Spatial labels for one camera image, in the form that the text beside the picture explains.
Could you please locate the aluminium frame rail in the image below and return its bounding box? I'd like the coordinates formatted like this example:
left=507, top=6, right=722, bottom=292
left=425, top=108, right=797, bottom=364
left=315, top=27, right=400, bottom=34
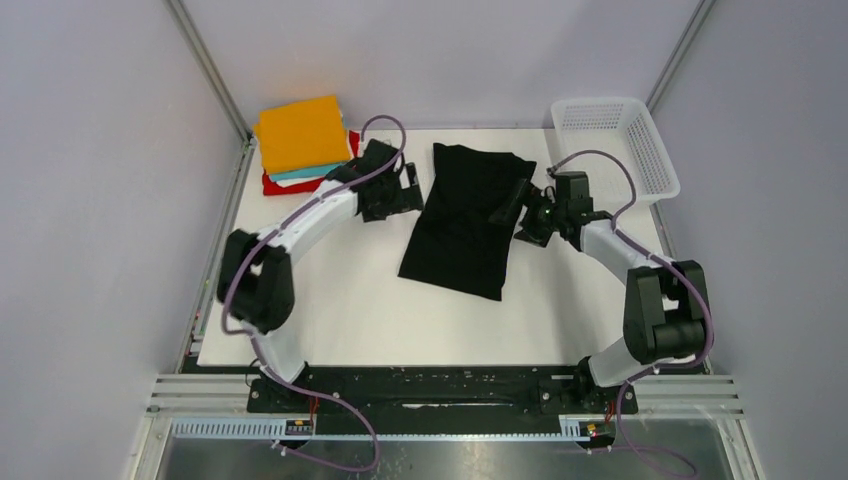
left=165, top=0, right=256, bottom=372
left=645, top=0, right=718, bottom=113

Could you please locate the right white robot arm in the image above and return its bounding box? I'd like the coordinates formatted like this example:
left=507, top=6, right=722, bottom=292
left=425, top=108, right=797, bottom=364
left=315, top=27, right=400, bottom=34
left=489, top=172, right=712, bottom=412

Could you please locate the aluminium frame rail right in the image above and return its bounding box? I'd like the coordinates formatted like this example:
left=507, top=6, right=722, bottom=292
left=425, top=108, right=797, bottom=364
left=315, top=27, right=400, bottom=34
left=645, top=0, right=718, bottom=113

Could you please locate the slotted cable duct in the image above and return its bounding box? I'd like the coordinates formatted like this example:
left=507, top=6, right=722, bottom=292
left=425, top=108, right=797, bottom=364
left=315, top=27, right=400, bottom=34
left=170, top=412, right=615, bottom=443

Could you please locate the black t shirt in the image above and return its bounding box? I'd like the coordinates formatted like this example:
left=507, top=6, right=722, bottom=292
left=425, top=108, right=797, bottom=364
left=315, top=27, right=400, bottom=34
left=398, top=143, right=536, bottom=301

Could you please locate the white folded t shirt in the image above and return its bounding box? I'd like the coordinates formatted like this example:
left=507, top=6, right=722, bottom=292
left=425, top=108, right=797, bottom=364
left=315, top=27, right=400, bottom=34
left=265, top=161, right=346, bottom=187

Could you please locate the orange folded t shirt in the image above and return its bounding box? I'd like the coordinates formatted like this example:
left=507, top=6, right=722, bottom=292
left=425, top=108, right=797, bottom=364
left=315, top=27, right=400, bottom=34
left=254, top=95, right=352, bottom=174

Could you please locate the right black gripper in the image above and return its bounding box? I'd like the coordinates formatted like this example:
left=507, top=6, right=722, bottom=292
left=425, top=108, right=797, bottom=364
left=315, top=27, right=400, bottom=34
left=489, top=178, right=567, bottom=248

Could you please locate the teal folded t shirt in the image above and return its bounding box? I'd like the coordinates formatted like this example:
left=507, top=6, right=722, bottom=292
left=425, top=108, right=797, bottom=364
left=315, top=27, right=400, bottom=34
left=268, top=162, right=345, bottom=182

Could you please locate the aluminium frame rail left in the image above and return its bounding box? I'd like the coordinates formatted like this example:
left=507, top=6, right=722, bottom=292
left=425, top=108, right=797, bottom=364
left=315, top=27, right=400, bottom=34
left=165, top=0, right=256, bottom=372

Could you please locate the red folded t shirt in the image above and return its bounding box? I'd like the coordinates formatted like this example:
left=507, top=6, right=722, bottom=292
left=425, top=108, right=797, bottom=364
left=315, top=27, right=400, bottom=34
left=261, top=171, right=324, bottom=196

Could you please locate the white plastic basket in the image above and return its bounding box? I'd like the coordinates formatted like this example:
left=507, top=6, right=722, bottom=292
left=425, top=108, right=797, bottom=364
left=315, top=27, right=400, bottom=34
left=550, top=97, right=680, bottom=206

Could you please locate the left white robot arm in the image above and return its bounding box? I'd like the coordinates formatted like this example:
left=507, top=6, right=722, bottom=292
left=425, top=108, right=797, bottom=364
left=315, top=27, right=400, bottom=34
left=216, top=139, right=424, bottom=411

